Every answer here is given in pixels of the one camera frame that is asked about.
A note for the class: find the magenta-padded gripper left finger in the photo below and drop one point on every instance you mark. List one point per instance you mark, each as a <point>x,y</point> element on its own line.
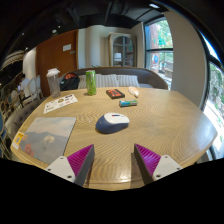
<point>59,165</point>

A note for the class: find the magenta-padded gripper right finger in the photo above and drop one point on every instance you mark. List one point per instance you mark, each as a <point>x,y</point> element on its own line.
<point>166,165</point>

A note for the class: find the white and blue computer mouse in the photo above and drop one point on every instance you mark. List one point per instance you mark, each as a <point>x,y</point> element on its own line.
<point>111,123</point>

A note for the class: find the yellow sticker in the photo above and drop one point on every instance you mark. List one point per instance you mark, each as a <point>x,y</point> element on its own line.
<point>18,140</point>

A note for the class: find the white sticker sheet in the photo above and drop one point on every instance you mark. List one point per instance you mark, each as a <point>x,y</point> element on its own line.
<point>60,103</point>

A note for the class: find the grey tufted armchair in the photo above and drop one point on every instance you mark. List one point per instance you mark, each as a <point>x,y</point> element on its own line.
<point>21,115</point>

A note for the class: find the small teal pack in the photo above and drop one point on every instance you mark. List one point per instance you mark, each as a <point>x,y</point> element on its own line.
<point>128,103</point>

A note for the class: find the white tube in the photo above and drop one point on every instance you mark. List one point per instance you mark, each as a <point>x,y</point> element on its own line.
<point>133,91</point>

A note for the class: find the clear shaker bottle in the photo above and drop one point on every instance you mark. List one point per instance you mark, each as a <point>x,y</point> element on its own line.
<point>53,83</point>

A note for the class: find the group of white chairs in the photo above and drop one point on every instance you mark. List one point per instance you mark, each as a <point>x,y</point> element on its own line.
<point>31,87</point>

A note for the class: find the black backpack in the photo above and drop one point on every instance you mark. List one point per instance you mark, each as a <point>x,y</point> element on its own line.
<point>69,82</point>

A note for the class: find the black box with red print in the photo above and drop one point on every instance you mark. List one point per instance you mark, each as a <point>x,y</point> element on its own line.
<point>115,93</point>

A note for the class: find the green drink can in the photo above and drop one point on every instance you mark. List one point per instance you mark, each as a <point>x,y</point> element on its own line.
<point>91,83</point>

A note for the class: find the brown curved sofa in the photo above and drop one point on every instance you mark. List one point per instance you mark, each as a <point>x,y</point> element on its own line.
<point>150,77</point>

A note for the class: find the person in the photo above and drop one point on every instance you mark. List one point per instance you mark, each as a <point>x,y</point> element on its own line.
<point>24,82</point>

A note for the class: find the small striped pillow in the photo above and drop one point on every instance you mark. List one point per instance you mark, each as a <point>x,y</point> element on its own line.
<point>128,80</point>

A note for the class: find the large striped pillow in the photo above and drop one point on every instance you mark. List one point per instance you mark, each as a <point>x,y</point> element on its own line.
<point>106,81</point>

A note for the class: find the brown wooden door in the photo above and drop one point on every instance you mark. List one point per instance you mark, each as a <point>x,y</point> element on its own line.
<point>55,63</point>

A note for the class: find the white door sign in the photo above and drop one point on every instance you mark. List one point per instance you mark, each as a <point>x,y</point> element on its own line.
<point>67,47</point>

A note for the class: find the glass door cabinet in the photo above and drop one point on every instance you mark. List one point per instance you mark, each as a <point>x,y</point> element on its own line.
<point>122,50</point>

